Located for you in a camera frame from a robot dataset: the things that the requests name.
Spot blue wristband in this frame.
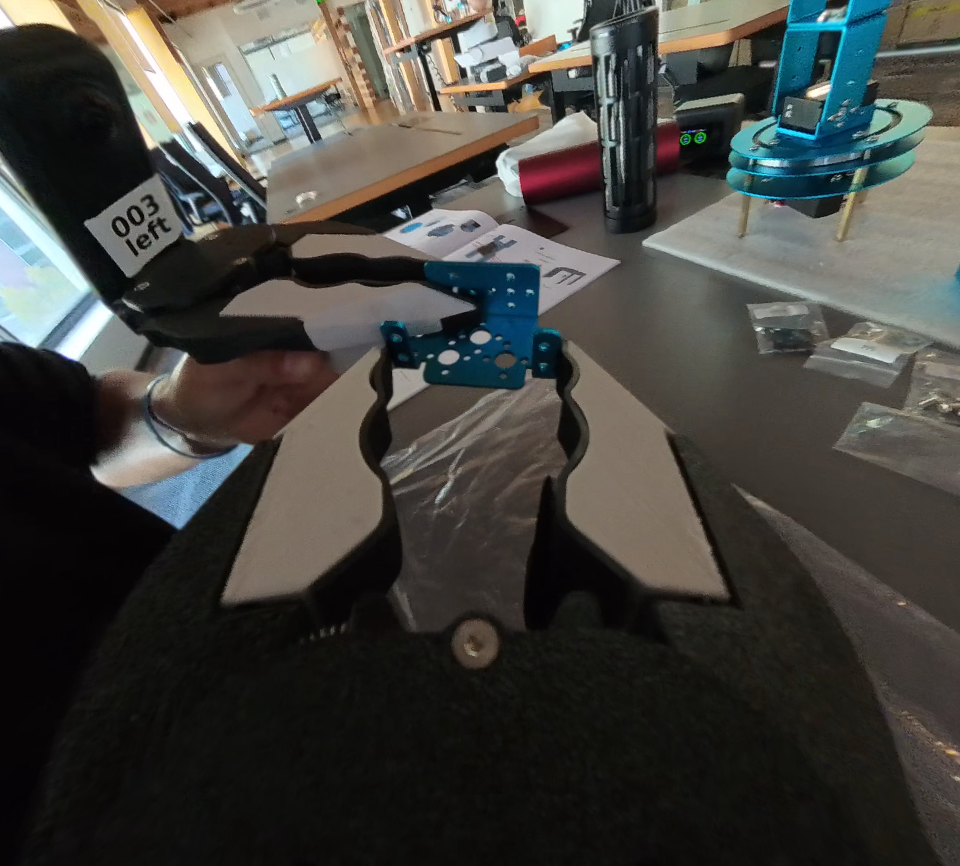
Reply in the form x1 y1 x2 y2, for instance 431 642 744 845
142 372 243 461

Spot black device green lights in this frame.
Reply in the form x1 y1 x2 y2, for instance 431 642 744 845
673 93 747 175

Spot pile of small screw bags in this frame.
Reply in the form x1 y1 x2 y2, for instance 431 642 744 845
746 299 960 479

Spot black patterned cylinder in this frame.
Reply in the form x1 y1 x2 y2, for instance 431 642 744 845
588 5 663 235

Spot red metal cylinder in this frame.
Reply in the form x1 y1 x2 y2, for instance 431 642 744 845
495 112 682 205

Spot tall side window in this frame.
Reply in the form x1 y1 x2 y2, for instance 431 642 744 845
0 161 114 350

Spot small wooden background table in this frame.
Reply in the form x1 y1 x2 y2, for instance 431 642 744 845
249 77 344 146

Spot person's left hand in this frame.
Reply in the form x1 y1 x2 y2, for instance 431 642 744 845
153 350 342 447

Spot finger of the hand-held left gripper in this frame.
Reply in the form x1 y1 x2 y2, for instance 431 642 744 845
217 279 481 356
285 219 432 290

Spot curved wooden office desk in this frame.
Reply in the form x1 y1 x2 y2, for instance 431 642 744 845
528 0 796 125

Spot black office chair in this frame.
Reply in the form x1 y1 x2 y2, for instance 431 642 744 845
153 122 270 231

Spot open instruction manual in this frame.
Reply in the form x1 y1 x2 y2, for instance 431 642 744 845
382 208 622 410

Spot blue metal bracket large holes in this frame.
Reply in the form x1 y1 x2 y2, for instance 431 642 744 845
378 260 565 391

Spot person's black sweater torso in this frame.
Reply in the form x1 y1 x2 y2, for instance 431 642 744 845
0 431 181 866

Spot person's left forearm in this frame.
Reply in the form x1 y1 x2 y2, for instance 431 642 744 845
0 341 177 477

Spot long wooden desk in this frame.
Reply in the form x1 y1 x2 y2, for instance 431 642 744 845
264 108 543 226

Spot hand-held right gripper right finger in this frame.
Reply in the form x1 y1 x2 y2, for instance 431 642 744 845
555 342 735 605

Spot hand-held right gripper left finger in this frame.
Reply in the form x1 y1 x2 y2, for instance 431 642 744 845
217 347 402 611

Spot white foam sheet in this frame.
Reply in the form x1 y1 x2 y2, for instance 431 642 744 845
642 164 960 338

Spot large clear plastic bag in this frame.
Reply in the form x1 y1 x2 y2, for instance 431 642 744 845
378 378 960 866

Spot dark grey desk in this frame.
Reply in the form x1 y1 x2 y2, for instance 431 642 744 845
180 164 960 866

